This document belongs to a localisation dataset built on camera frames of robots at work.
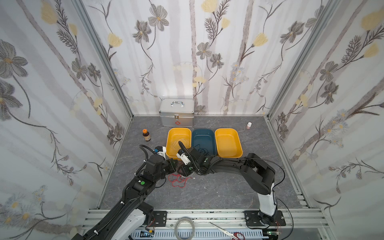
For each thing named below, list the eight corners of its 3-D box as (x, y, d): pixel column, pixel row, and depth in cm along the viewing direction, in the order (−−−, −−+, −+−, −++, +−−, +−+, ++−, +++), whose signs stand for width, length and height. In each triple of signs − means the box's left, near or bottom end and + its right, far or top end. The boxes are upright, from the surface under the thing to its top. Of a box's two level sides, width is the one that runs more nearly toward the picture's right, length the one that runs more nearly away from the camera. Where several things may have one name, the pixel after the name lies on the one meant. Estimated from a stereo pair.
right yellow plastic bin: (216, 161, 98) (217, 155, 93) (213, 134, 113) (214, 128, 107) (241, 161, 98) (244, 155, 93) (235, 134, 113) (237, 128, 107)
